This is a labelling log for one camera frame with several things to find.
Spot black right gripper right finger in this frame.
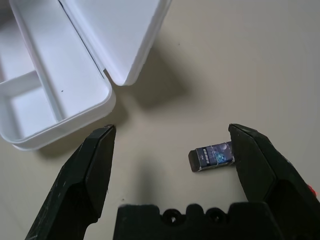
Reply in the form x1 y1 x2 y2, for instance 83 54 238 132
228 122 320 240

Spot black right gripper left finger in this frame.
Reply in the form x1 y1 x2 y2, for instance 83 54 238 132
23 124 117 240

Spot white Unitree pencil case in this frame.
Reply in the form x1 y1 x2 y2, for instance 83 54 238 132
0 0 173 152

